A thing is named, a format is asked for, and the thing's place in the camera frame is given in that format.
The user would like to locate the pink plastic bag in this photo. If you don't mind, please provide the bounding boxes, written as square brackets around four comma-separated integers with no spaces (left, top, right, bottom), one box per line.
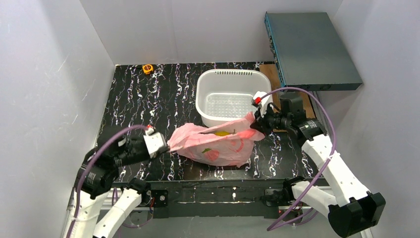
[167,112,265,167]

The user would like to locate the fake yellow fruit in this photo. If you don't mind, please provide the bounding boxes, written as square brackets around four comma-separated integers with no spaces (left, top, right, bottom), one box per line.
[214,131,230,136]

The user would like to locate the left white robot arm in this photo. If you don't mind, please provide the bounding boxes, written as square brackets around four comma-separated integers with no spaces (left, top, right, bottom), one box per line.
[63,136,151,238]

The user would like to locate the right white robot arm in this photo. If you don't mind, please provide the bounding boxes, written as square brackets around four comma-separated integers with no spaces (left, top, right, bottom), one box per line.
[253,92,386,238]

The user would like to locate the wooden board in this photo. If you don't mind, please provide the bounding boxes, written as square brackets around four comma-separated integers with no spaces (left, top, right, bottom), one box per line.
[259,63,316,118]

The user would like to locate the black marble mat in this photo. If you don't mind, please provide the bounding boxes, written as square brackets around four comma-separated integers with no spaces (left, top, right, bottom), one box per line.
[101,61,317,182]

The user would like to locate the white plastic basin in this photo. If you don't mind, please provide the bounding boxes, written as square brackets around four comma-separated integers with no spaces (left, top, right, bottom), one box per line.
[195,69,271,127]

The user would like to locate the grey metal box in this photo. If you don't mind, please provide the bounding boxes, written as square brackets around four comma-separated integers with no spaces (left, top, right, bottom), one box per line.
[264,12,363,91]

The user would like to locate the orange tape measure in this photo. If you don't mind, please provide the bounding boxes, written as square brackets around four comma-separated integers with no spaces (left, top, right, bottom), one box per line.
[142,64,154,75]

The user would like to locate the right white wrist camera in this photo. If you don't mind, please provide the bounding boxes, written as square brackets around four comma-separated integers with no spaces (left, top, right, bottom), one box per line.
[252,91,272,116]

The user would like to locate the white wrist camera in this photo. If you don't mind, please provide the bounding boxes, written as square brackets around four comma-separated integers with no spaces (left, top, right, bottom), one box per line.
[252,91,272,116]
[143,127,170,159]

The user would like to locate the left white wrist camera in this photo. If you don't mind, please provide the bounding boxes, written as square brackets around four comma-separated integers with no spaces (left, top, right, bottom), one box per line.
[143,127,170,159]

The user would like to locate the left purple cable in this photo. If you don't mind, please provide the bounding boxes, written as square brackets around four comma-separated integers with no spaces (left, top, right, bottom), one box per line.
[65,124,155,238]

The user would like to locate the purple cable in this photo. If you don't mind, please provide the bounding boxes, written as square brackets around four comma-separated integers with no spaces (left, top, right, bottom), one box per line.
[254,87,337,232]
[65,124,155,238]

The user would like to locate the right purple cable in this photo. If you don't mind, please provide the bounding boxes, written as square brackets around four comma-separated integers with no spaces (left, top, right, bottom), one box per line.
[254,87,337,232]

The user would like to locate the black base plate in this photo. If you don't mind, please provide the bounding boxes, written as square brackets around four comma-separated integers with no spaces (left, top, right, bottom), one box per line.
[119,177,349,220]

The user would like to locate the aluminium frame rail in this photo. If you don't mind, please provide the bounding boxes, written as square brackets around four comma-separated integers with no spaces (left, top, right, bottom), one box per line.
[63,186,337,238]

